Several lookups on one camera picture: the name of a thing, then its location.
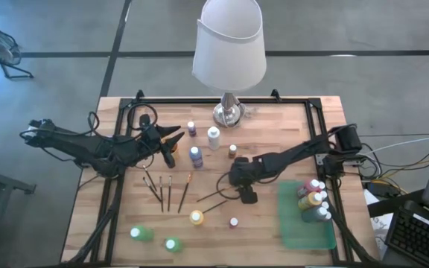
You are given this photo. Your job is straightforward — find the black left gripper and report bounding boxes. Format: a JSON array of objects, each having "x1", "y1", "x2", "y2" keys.
[{"x1": 139, "y1": 124, "x2": 186, "y2": 170}]

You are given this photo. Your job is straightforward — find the thin orange bristle paintbrush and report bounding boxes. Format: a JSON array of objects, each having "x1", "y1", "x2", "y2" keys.
[{"x1": 201, "y1": 200, "x2": 229, "y2": 214}]

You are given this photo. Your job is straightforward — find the large pink paint bottle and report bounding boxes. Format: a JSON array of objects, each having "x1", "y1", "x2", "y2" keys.
[{"x1": 296, "y1": 178, "x2": 322, "y2": 199}]

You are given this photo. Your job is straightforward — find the large yellow paint bottle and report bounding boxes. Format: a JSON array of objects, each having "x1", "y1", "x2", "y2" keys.
[
  {"x1": 297, "y1": 191, "x2": 323, "y2": 211},
  {"x1": 188, "y1": 209, "x2": 205, "y2": 227}
]

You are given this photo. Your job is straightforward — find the dark green paint bottle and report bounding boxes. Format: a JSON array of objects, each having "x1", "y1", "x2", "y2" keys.
[{"x1": 300, "y1": 205, "x2": 329, "y2": 224}]

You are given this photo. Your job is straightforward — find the large purple paint bottle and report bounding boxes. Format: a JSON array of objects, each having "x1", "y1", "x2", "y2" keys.
[{"x1": 188, "y1": 146, "x2": 204, "y2": 169}]

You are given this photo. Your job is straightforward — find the large white paint bottle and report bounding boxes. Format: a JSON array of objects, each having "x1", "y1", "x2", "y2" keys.
[{"x1": 206, "y1": 126, "x2": 221, "y2": 151}]

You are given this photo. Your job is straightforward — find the light green paint bottle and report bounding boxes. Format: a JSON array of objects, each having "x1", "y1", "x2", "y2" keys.
[
  {"x1": 165, "y1": 236, "x2": 185, "y2": 254},
  {"x1": 130, "y1": 226, "x2": 155, "y2": 243}
]

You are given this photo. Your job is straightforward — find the teal plastic bin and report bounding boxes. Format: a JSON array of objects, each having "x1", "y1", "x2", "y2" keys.
[{"x1": 276, "y1": 180, "x2": 337, "y2": 251}]

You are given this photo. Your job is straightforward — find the silver table lamp white shade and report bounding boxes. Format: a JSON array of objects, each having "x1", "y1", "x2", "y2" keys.
[{"x1": 191, "y1": 0, "x2": 267, "y2": 130}]

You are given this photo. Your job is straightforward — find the black power strip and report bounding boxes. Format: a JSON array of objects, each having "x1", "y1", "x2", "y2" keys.
[{"x1": 365, "y1": 179, "x2": 401, "y2": 199}]

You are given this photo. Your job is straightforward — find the white papers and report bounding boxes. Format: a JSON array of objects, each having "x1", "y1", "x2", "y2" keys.
[{"x1": 363, "y1": 189, "x2": 394, "y2": 258}]

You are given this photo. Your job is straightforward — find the dark metal stand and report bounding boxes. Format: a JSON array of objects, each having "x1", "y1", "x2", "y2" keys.
[{"x1": 0, "y1": 159, "x2": 37, "y2": 268}]

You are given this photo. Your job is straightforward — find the black keyboard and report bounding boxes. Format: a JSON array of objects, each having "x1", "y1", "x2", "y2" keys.
[{"x1": 384, "y1": 206, "x2": 429, "y2": 268}]

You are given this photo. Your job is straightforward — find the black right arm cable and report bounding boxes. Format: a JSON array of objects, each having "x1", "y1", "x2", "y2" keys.
[{"x1": 215, "y1": 171, "x2": 244, "y2": 201}]

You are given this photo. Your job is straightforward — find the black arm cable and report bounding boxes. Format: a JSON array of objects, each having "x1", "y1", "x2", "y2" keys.
[
  {"x1": 86, "y1": 102, "x2": 159, "y2": 150},
  {"x1": 215, "y1": 171, "x2": 244, "y2": 201}
]

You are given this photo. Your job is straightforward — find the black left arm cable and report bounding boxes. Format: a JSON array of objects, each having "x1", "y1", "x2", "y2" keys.
[{"x1": 86, "y1": 102, "x2": 159, "y2": 150}]

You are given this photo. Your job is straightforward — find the black aluminium table frame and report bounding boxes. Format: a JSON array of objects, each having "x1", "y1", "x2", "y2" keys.
[{"x1": 63, "y1": 95, "x2": 381, "y2": 266}]

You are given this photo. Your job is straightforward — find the yellow cable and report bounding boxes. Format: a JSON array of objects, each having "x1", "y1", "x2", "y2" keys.
[{"x1": 380, "y1": 156, "x2": 429, "y2": 179}]

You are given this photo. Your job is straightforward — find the white cable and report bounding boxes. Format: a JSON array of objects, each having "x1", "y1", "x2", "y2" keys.
[{"x1": 363, "y1": 134, "x2": 429, "y2": 156}]

